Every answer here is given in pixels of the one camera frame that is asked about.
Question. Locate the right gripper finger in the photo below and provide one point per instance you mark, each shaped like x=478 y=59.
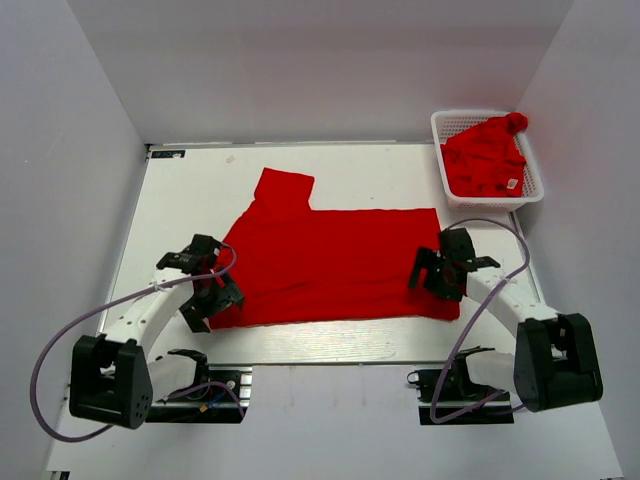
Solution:
x=427 y=259
x=418 y=278

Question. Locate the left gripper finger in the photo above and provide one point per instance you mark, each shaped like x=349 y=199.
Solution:
x=228 y=295
x=196 y=313

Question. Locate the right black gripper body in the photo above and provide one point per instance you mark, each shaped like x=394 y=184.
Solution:
x=438 y=282

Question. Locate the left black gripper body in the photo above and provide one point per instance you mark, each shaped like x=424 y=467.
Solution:
x=206 y=294

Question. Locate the red t shirt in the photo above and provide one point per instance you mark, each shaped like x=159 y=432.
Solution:
x=297 y=264

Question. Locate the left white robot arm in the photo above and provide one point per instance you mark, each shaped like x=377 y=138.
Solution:
x=114 y=377

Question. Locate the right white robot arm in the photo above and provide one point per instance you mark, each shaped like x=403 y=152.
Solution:
x=555 y=362

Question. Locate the red t shirts in basket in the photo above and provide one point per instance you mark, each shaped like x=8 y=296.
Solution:
x=483 y=161

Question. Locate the black label sticker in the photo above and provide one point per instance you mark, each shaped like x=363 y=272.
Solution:
x=168 y=154

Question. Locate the white plastic basket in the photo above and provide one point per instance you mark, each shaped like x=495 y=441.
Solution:
x=448 y=123

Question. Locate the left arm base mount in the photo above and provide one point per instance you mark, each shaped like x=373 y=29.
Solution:
x=210 y=405

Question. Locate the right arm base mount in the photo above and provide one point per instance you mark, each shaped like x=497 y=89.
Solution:
x=496 y=412

